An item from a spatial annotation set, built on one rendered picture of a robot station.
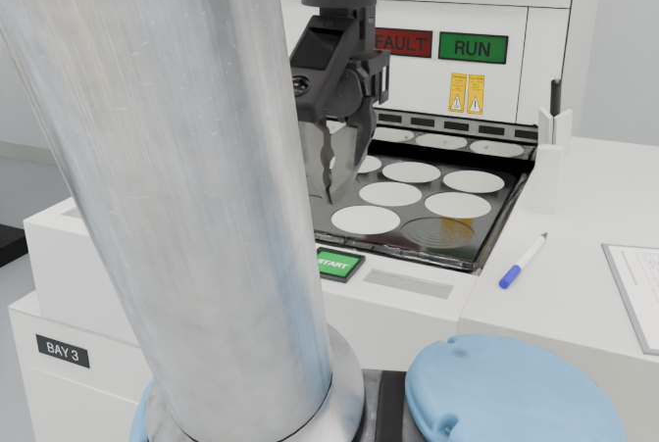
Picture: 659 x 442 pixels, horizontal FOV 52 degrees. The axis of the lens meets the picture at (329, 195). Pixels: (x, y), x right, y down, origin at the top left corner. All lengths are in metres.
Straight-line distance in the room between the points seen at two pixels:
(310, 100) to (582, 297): 0.33
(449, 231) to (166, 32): 0.81
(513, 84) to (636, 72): 1.52
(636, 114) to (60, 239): 2.23
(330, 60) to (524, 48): 0.64
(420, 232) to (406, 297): 0.29
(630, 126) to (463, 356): 2.38
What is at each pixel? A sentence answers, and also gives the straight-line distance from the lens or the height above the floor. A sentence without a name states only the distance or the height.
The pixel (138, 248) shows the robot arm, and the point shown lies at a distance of 0.24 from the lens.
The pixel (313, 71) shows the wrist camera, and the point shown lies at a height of 1.18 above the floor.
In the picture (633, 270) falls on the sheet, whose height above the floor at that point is 0.97.
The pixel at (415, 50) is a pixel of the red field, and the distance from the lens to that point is 1.24.
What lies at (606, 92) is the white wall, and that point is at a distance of 2.72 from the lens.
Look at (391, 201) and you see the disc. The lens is 1.05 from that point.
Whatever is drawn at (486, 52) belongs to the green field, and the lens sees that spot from 1.21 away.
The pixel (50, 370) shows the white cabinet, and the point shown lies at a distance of 1.03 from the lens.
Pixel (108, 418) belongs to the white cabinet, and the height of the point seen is 0.69.
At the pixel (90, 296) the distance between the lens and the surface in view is 0.90.
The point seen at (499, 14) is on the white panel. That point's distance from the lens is 1.20.
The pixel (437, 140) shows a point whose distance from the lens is 1.25.
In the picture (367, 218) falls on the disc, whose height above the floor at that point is 0.90.
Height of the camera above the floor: 1.31
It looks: 22 degrees down
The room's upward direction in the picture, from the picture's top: straight up
